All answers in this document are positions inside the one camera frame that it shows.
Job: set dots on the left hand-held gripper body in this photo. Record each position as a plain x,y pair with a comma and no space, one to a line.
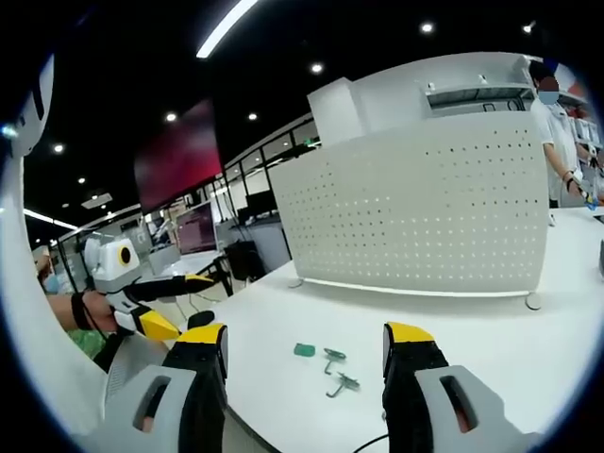
111,269

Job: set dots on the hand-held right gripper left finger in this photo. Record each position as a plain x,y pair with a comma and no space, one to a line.
186,377

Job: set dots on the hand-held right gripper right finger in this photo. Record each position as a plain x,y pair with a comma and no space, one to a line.
415,377

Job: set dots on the metal hook assembly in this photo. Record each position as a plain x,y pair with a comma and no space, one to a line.
344,381
333,356

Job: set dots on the green mounting plate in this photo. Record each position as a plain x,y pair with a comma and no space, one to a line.
304,350

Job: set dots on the person's left hand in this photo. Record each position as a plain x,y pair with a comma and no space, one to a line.
100,311

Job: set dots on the small black object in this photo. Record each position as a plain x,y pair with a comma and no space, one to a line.
200,318

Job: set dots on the desktop monitor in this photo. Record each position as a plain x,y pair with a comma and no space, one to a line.
198,231

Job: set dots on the green patterned cloth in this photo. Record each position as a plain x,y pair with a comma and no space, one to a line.
85,340

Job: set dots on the black office chair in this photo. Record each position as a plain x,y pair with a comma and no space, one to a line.
243,262

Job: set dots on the person's white clothing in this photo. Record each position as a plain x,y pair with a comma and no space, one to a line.
38,307

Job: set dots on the red hanging screen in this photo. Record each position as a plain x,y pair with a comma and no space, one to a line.
181,156

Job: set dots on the white perforated partition panel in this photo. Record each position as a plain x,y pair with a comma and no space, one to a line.
415,207

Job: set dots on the white worn device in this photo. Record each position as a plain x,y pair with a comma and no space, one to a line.
33,113

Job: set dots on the group of round ceiling downlights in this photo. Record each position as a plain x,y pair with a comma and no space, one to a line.
316,68

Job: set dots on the ceiling strip light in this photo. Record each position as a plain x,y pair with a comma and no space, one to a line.
226,28

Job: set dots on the white cabinet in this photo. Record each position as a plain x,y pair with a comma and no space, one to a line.
373,99

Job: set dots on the white wall shelf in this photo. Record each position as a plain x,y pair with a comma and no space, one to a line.
476,96

